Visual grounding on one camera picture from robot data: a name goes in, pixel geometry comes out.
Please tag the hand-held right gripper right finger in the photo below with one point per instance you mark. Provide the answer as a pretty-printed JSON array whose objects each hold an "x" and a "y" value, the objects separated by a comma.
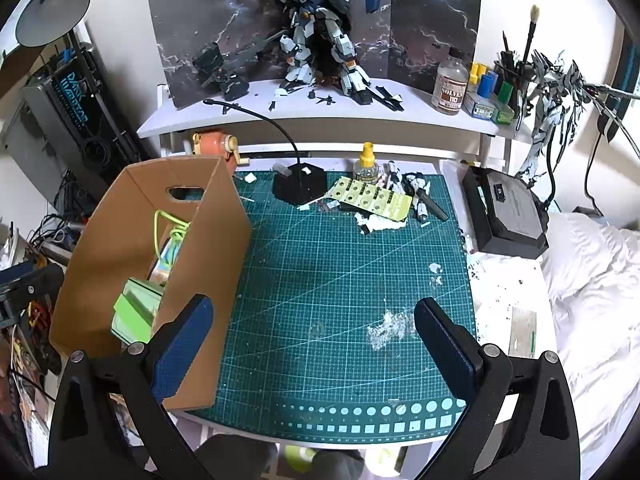
[{"x": 445, "y": 350}]

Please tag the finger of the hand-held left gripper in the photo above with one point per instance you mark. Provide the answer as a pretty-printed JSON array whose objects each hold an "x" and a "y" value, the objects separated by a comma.
[{"x": 35, "y": 287}]

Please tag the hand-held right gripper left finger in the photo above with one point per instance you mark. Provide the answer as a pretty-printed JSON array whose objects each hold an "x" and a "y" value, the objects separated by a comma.
[{"x": 182, "y": 347}]

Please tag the light green box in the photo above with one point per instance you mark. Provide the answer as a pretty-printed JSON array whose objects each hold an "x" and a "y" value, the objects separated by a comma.
[{"x": 132, "y": 310}]

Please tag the brown cardboard box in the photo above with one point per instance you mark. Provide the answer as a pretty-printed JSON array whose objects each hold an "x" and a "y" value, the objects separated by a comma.
[{"x": 220, "y": 240}]

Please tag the person's left leg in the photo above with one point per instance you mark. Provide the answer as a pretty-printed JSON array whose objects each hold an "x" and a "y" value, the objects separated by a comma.
[{"x": 235, "y": 457}]

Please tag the person's leg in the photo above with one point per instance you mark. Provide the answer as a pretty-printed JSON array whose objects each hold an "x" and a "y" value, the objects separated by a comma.
[
  {"x": 235, "y": 457},
  {"x": 335, "y": 465}
]

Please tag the green cutting mat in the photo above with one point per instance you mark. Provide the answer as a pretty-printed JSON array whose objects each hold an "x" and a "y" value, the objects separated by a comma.
[{"x": 325, "y": 270}]

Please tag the black grey case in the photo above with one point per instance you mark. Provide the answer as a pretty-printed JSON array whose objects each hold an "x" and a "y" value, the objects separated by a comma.
[{"x": 510, "y": 210}]

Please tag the white duvet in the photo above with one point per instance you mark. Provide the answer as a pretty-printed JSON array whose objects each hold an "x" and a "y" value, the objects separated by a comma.
[{"x": 595, "y": 310}]

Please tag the grey computer tower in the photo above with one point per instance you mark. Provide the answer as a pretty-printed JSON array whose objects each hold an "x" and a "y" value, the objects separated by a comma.
[{"x": 45, "y": 130}]

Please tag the person's right leg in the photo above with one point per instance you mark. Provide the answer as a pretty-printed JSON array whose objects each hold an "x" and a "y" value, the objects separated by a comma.
[{"x": 335, "y": 465}]

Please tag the small white robot figure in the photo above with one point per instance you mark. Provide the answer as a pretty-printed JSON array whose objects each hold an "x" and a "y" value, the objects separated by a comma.
[{"x": 415, "y": 190}]

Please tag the yellow green blister card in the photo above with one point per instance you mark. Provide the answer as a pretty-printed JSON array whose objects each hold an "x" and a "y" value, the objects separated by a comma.
[{"x": 370, "y": 195}]

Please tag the black gooseneck stand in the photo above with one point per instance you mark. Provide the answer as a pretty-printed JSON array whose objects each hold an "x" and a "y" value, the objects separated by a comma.
[{"x": 300, "y": 182}]

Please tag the yellow cap glue bottle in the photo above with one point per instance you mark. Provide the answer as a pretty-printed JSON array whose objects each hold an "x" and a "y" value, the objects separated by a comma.
[{"x": 366, "y": 162}]

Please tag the orange pencil sharpener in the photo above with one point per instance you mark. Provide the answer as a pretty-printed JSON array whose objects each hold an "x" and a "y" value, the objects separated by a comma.
[{"x": 212, "y": 145}]

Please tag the white desk shelf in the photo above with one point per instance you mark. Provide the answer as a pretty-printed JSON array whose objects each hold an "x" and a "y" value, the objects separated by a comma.
[{"x": 350, "y": 120}]

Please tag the green cap cement bottle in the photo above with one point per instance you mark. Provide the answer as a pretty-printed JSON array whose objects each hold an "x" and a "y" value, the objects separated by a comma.
[{"x": 504, "y": 105}]

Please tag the blue cap cement bottle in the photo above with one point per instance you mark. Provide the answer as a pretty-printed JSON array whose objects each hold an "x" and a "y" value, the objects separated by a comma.
[{"x": 481, "y": 100}]

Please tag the white winged robot model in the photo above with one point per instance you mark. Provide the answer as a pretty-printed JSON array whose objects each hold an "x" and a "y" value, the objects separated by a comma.
[{"x": 550, "y": 110}]

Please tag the clear solvent bottle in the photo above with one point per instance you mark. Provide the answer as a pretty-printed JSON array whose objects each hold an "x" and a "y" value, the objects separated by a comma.
[{"x": 450, "y": 87}]

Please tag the grey desk lamp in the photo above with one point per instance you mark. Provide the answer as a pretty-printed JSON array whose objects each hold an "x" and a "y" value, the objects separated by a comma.
[{"x": 52, "y": 15}]

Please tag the yellow cap cement bottle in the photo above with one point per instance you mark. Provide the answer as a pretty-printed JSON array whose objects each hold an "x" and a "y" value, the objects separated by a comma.
[{"x": 475, "y": 77}]

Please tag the dark grey model cannon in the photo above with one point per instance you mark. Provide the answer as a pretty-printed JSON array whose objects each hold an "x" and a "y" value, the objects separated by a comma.
[{"x": 225, "y": 70}]

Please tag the black brush holder cup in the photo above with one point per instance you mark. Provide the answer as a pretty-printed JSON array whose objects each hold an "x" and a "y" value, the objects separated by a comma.
[{"x": 510, "y": 72}]

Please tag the dark lightning backdrop poster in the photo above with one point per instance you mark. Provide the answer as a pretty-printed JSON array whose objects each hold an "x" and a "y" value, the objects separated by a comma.
[{"x": 435, "y": 20}]

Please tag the white air conditioner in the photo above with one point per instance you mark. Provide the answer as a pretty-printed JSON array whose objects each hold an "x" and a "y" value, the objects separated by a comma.
[{"x": 630, "y": 60}]

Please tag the blue white robot model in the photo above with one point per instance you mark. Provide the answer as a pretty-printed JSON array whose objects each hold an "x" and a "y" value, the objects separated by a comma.
[{"x": 320, "y": 25}]

